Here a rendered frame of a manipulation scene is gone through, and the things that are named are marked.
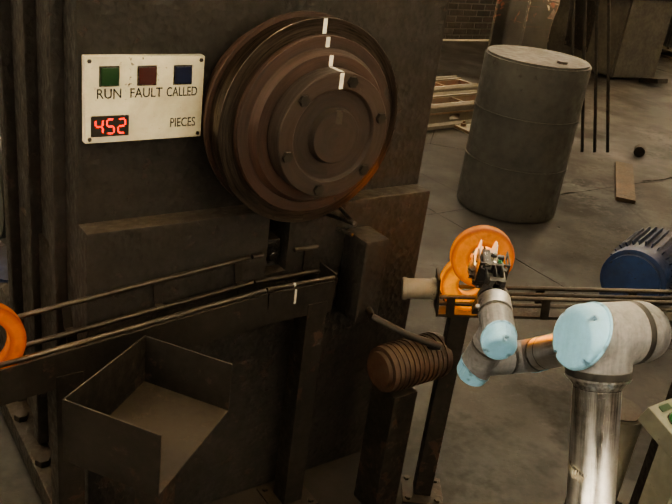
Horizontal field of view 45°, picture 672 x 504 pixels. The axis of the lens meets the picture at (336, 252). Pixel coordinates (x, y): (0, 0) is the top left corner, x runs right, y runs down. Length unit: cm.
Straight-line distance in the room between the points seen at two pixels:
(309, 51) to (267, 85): 12
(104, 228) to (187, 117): 30
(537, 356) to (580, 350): 36
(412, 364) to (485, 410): 85
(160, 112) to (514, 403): 176
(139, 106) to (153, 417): 64
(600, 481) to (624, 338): 26
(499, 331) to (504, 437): 114
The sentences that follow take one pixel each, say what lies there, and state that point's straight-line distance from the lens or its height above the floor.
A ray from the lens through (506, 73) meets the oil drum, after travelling 447.
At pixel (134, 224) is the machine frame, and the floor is 87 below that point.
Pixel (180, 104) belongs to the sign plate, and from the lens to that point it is 182.
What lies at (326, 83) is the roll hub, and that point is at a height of 123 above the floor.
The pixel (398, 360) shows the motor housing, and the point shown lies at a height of 52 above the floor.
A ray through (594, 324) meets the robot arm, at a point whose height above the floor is 98.
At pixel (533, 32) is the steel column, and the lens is 604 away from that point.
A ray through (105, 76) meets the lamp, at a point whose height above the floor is 120.
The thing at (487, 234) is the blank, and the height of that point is 89.
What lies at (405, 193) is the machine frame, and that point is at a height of 87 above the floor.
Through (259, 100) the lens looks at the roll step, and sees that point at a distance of 172.
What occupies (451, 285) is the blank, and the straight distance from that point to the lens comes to 213.
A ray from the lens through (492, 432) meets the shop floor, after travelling 285.
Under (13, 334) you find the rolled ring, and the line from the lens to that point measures 177.
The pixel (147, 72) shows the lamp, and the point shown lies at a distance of 177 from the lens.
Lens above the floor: 162
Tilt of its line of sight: 24 degrees down
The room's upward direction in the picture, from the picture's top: 8 degrees clockwise
